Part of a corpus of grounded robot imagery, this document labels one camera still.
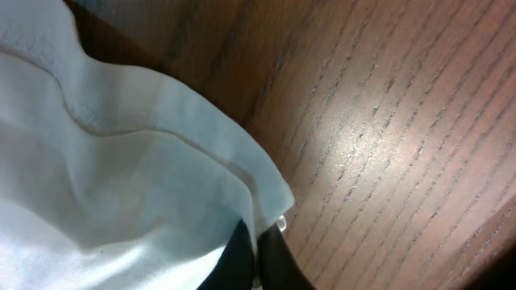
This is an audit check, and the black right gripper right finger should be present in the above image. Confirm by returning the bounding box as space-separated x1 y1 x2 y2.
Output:
258 224 315 290

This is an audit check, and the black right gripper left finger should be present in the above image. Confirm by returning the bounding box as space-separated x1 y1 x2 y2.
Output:
198 221 254 290

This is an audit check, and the white printed t-shirt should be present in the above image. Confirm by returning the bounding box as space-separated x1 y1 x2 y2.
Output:
1 1 293 289

